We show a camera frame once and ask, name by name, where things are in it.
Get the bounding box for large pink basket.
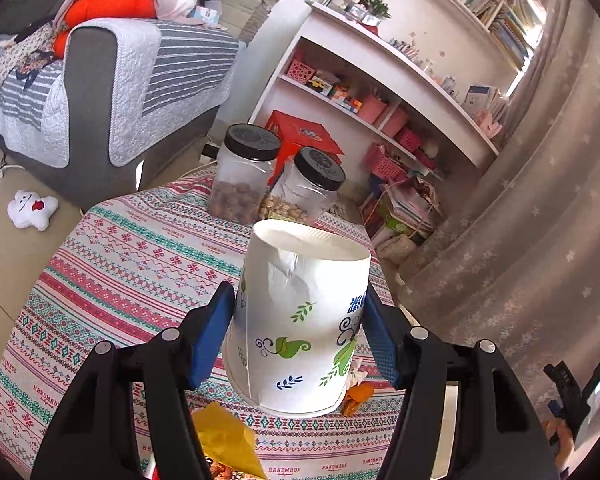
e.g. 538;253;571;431
364;142;410;181

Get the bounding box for standing folders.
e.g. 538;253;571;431
462;85;508;121

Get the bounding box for patterned tablecloth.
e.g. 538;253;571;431
0;167;411;480

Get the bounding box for white ghost plush toy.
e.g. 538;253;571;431
6;189;60;232

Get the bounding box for black-lid jar of brown nuts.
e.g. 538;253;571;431
209;123;282;225

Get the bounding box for small potted plant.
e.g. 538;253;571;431
365;0;392;28

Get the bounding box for white leaf-print paper cup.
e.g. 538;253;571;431
223;219;372;417

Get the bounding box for stack of papers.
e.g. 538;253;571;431
375;175;448;233

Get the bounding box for white bookshelf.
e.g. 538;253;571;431
250;0;553;196

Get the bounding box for beige tote bag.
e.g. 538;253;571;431
372;232;421;263

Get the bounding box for red white snack packet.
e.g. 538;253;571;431
150;452;251;480

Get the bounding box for floral lace curtain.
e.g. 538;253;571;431
395;0;600;466

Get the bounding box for pink perforated box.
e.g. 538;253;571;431
286;59;315;85

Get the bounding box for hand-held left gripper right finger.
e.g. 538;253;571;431
362;287;561;480

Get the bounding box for pink pen holder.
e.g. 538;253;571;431
380;106;411;138
357;92;388;126

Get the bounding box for green white cardboard box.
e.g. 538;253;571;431
372;205;423;241

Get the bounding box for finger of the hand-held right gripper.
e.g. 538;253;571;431
582;354;600;403
544;360;585;433

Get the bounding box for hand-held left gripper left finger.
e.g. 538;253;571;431
31;281;236;480

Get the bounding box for black-lid jar of pale nuts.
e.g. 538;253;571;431
257;146;347;228

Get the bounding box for orange candy wrapper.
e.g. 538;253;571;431
341;382;376;417

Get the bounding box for small pink basket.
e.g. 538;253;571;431
394;127;423;153

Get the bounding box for grey sofa with striped cover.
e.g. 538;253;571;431
0;17;248;206

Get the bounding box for orange cushion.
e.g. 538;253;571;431
52;0;160;61

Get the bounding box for stack of books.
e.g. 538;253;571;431
217;0;288;43

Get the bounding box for yellow wrapper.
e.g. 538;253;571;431
191;402;268;478

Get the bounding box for red cardboard box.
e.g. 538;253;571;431
264;110;346;186

